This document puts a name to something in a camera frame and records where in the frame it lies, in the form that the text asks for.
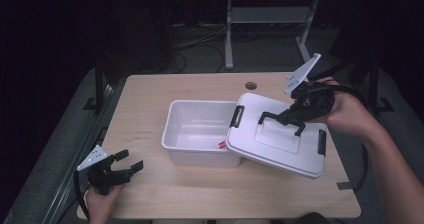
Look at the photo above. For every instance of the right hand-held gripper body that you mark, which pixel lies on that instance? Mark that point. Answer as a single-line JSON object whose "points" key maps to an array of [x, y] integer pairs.
{"points": [[313, 100]]}

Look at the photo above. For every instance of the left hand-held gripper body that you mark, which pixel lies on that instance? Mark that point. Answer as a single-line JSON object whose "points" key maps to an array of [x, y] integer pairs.
{"points": [[103, 177]]}

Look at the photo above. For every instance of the white lid with black latches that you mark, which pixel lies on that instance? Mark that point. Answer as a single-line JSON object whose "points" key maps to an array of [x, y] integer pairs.
{"points": [[266, 154]]}

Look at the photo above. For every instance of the red and white packet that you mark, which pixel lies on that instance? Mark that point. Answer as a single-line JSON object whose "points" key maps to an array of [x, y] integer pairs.
{"points": [[220, 145]]}

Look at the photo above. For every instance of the white plastic storage box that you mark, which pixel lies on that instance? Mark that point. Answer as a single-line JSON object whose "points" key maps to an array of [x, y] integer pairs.
{"points": [[196, 124]]}

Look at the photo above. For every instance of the person's left hand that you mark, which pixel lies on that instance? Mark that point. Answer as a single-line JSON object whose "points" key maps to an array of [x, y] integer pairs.
{"points": [[101, 205]]}

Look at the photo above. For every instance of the person's right hand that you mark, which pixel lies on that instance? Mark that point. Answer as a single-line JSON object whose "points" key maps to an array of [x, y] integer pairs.
{"points": [[350, 114]]}

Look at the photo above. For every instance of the black metal stand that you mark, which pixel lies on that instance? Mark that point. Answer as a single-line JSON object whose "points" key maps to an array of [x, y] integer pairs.
{"points": [[99, 84], [373, 84]]}

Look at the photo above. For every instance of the grey tape strip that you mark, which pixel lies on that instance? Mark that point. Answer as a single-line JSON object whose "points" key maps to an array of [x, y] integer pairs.
{"points": [[345, 185]]}

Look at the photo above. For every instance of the grey metal table frame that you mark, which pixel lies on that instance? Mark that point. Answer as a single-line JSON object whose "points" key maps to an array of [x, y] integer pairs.
{"points": [[228, 34]]}

